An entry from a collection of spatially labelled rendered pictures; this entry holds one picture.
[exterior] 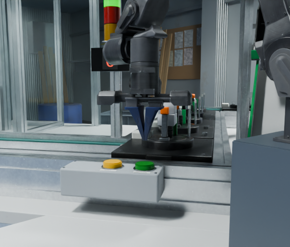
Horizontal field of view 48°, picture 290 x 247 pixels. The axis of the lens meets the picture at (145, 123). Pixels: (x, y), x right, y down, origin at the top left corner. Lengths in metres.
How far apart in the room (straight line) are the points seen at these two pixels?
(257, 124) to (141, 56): 0.34
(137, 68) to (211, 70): 4.70
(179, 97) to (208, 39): 4.80
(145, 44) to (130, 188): 0.28
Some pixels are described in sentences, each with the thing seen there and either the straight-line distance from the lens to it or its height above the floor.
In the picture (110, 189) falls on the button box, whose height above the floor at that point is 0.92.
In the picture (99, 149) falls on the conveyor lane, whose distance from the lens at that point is 1.03.
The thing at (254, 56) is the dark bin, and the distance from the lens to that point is 0.79.
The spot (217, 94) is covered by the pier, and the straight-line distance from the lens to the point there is 5.34.
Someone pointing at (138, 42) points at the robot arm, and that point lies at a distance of 0.64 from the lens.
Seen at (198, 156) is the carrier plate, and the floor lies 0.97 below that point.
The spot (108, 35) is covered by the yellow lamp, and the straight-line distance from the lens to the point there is 1.02.
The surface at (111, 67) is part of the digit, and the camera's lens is 1.00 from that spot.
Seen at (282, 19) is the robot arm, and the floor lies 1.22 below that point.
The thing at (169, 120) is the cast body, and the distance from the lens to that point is 0.84.
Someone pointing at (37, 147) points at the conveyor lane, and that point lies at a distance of 1.13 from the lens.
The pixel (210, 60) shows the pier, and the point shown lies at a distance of 5.35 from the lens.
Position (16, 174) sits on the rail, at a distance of 0.85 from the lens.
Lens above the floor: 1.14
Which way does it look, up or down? 7 degrees down
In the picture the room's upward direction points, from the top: straight up
